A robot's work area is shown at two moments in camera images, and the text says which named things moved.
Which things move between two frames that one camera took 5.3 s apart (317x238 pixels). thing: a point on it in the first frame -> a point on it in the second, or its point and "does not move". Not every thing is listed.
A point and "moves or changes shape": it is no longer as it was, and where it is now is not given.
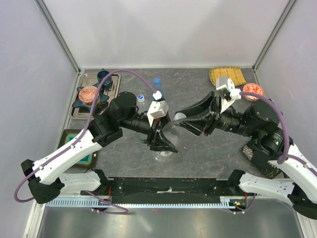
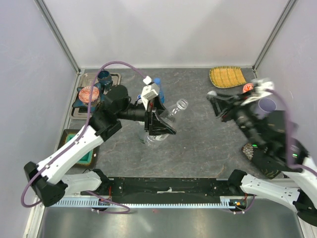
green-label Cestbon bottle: [143, 138] does not move
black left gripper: [160, 143] -> [153, 123]
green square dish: [68, 137] does not move
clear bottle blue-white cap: [140, 98] does not move
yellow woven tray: [234, 73] does not move
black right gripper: [206, 122] -> [221, 102]
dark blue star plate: [100, 96] does not move
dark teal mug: [101, 74] does not move
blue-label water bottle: [157, 86] does not move
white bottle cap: [180, 115] moves or changes shape
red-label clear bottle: [170, 131] moves or changes shape
